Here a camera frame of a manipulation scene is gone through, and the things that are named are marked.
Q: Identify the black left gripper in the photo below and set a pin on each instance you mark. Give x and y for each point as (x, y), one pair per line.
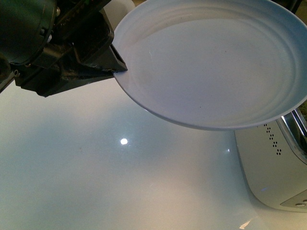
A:
(52, 46)

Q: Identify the white ceramic plate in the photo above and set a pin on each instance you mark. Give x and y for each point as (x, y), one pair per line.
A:
(213, 64)

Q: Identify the white toaster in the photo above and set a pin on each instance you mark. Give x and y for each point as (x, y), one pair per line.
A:
(274, 160)

